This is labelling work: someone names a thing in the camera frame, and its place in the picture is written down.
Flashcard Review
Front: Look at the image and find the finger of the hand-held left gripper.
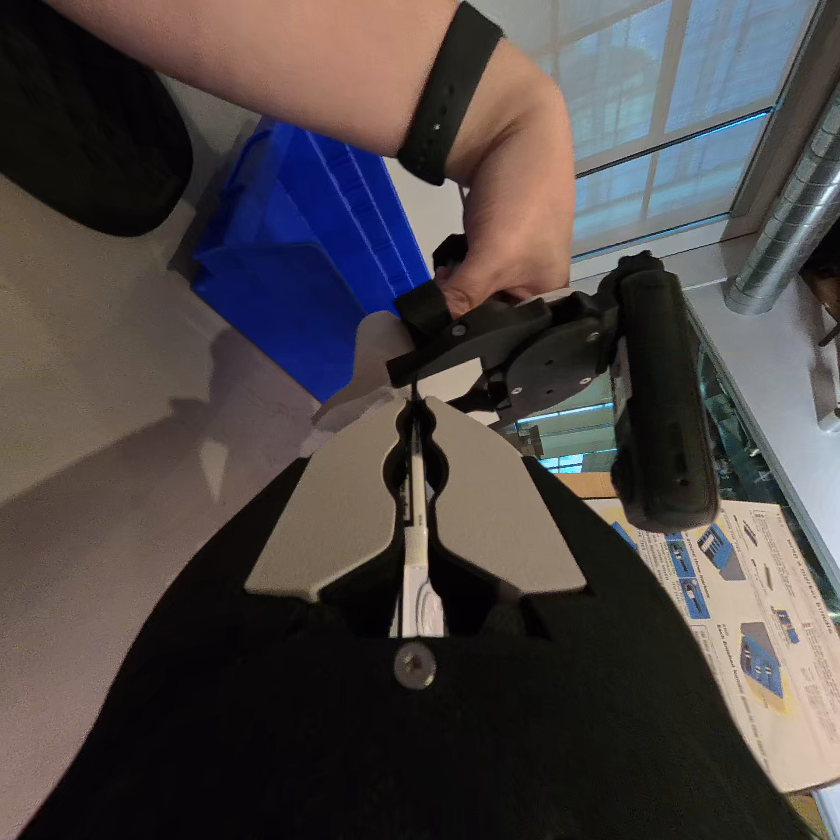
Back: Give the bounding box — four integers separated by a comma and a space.
311, 310, 421, 431

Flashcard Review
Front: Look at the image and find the blue plastic bin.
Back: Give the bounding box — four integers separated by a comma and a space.
190, 117, 434, 404

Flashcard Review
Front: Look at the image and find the black wristband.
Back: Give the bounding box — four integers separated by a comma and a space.
395, 0, 506, 189

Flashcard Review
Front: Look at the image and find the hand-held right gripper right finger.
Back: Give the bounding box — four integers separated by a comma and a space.
420, 395, 588, 636

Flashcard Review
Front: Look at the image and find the silver metal duct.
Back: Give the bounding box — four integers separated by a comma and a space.
724, 82, 840, 316

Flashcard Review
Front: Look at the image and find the glass railing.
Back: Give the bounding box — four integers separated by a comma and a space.
686, 308, 840, 595

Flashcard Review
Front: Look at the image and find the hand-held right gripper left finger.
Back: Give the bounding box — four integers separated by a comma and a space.
245, 395, 414, 636

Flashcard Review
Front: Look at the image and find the printed instruction sheet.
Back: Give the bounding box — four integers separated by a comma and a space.
584, 497, 840, 795

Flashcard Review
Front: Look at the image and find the glass window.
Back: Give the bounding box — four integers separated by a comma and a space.
525, 0, 824, 263

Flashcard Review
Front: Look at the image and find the person's left forearm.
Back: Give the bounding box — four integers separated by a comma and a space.
39, 0, 463, 158

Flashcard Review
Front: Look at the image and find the black chair armrest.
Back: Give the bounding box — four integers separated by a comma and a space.
0, 0, 196, 238

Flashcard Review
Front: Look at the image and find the person's left hand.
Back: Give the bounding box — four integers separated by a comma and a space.
434, 36, 580, 317

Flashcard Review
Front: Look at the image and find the black dry erase marker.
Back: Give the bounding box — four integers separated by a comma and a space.
389, 420, 448, 639

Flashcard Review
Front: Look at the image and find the brown cardboard box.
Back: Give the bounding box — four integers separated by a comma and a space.
556, 471, 621, 501

